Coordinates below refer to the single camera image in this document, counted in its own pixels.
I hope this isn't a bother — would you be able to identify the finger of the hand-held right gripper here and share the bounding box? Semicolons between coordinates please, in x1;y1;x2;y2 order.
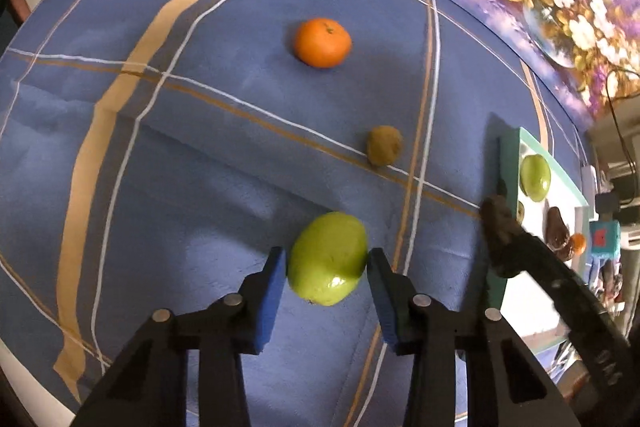
505;226;640;427

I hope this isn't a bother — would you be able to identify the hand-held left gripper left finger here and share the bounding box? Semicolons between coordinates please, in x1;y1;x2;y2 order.
74;247;288;427

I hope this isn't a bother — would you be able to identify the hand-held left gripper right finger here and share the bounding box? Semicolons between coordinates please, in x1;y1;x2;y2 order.
366;248;581;427

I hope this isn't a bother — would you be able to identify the white tray with green rim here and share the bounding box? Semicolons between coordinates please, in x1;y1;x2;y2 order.
482;127;591;354

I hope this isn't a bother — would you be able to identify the green jujube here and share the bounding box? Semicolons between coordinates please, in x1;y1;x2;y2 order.
519;154;552;202
287;212;369;307

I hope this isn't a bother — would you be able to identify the teal box with red mark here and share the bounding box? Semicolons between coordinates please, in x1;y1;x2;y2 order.
590;222;621;259

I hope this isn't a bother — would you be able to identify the black cable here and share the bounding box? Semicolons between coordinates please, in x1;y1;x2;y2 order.
602;69;640;160

